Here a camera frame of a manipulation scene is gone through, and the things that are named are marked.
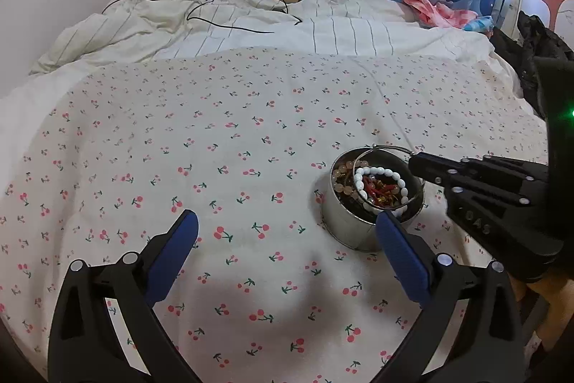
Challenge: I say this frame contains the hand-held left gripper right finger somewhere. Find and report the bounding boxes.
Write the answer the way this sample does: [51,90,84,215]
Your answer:
[376,212,525,383]

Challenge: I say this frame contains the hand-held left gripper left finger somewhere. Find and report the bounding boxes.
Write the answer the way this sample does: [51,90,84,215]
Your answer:
[48,210,199,383]

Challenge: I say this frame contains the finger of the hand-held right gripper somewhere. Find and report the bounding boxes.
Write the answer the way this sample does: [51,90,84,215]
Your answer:
[419,153,550,182]
[409,161,550,209]

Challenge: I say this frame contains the round metal tin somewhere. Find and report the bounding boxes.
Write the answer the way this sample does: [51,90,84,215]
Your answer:
[320,146,426,253]

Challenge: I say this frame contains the red string bracelet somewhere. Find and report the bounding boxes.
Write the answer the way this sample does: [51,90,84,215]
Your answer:
[362,174,404,205]

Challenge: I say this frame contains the black jacket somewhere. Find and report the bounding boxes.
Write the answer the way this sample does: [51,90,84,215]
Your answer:
[491,10,574,117]

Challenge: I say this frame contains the small blue cloth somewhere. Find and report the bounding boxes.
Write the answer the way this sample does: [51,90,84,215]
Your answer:
[462,16,495,33]

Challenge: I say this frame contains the cherry print bedsheet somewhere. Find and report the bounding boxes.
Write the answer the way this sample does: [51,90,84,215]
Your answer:
[0,46,557,383]

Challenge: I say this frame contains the pink patterned cloth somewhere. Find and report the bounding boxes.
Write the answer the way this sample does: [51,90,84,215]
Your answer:
[398,0,478,29]

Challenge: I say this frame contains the white striped duvet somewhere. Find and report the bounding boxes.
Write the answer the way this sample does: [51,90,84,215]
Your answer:
[29,0,507,74]

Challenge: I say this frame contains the white bead bracelet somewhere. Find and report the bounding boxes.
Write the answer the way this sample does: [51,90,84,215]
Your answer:
[353,168,410,213]

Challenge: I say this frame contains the beige bead bracelet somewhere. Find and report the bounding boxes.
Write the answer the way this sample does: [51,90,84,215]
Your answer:
[331,161,359,204]

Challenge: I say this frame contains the thin black cable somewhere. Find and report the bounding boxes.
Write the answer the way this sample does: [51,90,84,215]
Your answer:
[102,0,302,34]

